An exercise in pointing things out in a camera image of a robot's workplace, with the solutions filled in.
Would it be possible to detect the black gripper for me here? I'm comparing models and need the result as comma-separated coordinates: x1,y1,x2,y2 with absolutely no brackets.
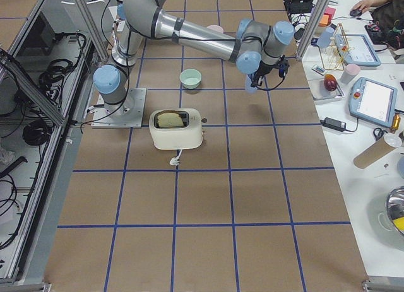
251,63,273,87

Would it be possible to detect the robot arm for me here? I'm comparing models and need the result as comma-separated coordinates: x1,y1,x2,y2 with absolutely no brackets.
110,0,294,90

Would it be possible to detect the blue cup near arm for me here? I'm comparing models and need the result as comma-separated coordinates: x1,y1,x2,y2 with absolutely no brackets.
244,74,258,94

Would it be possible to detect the small remote control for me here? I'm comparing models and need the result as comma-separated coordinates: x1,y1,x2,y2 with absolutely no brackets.
311,65,326,76

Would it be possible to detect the pink bowl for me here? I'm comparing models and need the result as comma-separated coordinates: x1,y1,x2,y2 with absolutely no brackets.
207,25,224,33

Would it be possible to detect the pale blue cup on desk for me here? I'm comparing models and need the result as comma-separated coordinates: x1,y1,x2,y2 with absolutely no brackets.
316,27,334,49

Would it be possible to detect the red yellow mango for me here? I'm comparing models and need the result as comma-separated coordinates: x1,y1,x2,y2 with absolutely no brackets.
323,74,338,92

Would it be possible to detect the green bowl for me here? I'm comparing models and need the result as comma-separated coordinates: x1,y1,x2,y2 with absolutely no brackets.
179,68,202,90

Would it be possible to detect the black power adapter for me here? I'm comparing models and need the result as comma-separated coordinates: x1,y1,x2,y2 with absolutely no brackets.
320,117,346,132

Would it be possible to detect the pink cup on desk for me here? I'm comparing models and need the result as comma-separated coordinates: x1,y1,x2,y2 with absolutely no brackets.
340,64,361,84

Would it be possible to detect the teach pendant tablet far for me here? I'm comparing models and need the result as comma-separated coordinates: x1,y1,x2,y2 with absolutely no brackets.
334,34,381,67

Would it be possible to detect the teach pendant tablet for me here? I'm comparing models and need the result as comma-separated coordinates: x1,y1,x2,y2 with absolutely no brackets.
348,77,398,127
334,34,381,67

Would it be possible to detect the bread slice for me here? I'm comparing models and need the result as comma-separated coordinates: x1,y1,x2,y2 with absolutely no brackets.
157,112,184,128

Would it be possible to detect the cream toaster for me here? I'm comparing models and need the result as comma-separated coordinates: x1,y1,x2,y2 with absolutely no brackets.
149,108,203,150

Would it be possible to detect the teach pendant tablet near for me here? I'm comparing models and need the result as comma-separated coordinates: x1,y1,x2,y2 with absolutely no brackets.
348,77,398,127

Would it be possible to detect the person hand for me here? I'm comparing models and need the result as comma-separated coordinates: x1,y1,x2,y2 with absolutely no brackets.
352,0,374,13

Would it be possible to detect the toaster plug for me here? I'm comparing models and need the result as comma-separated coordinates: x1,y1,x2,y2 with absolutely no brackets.
169,149,182,166

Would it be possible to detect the cardboard tube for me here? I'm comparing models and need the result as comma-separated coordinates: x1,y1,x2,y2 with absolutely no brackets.
353,133,402,169

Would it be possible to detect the steel mixing bowl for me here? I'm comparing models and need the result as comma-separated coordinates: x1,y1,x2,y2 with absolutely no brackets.
386,186,403,236

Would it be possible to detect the gold wire rack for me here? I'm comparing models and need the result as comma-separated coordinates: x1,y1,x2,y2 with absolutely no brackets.
319,23,351,71

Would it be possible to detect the aluminium frame post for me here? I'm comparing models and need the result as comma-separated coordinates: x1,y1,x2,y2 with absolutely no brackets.
295,0,330,61

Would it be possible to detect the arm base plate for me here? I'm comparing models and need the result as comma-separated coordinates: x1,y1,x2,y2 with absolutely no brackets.
91,88,146,129

